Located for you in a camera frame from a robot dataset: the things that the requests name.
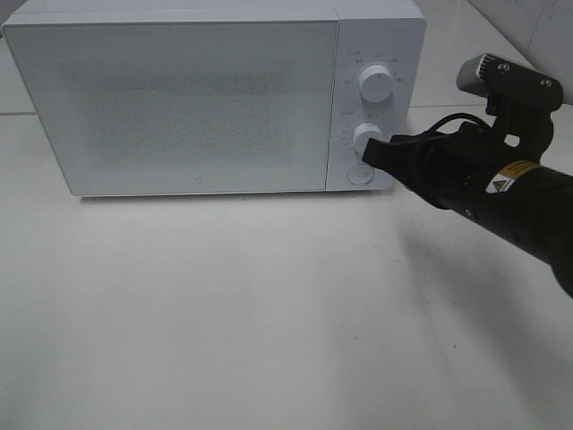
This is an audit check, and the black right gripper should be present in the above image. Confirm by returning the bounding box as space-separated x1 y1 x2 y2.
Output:
362 120 542 209

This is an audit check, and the white microwave knob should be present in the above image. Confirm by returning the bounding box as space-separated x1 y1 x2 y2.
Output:
352 122 383 156
358 63 394 103

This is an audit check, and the round door release button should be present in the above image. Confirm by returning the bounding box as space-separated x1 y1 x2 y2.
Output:
346 164 374 185

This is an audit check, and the white microwave door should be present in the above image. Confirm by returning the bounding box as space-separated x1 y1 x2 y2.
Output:
5 21 337 196

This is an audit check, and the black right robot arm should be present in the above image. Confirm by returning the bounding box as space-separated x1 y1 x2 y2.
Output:
362 114 572 295

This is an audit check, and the white microwave oven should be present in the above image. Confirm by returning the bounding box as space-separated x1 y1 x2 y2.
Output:
2 1 426 197

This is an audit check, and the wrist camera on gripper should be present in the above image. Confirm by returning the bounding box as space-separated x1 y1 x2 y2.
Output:
456 53 564 116

